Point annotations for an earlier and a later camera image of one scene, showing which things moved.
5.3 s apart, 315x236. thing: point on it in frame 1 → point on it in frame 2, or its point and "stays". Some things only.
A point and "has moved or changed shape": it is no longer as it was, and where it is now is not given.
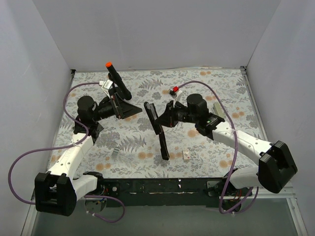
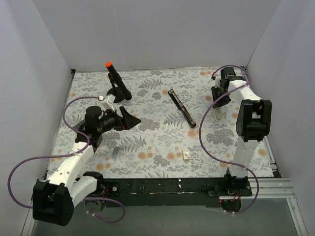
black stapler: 152,114 has moved or changed shape
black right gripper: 165,118 → 220,96
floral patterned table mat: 158,122 stays
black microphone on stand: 118,81 stays
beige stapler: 218,110 stays
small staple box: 186,154 stays
